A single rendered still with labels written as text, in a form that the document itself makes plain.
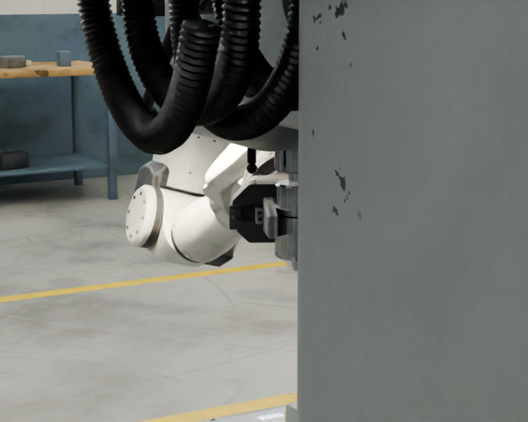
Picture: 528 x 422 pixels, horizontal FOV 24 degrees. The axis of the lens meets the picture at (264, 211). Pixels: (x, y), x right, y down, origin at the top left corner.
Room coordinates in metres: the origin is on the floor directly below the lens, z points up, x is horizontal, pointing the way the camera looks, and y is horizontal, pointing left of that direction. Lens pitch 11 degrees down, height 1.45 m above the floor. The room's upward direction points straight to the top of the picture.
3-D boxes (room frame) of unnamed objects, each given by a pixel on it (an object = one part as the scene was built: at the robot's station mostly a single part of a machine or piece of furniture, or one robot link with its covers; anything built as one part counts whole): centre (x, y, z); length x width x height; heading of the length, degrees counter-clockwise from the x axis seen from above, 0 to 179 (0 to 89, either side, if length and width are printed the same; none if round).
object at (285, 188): (1.07, -0.03, 1.26); 0.05 x 0.05 x 0.01
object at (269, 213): (1.07, 0.00, 1.23); 0.06 x 0.02 x 0.03; 4
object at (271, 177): (1.17, -0.03, 1.23); 0.13 x 0.12 x 0.10; 94
